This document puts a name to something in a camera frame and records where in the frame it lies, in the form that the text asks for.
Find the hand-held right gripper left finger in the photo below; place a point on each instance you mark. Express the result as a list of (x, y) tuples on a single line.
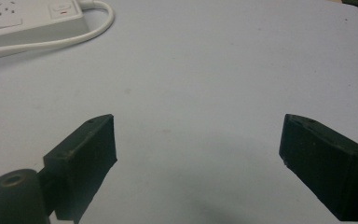
[(84, 161)]

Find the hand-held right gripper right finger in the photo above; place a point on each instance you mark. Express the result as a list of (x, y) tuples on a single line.
[(329, 168)]

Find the white power strip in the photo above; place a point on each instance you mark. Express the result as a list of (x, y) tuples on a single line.
[(28, 18)]

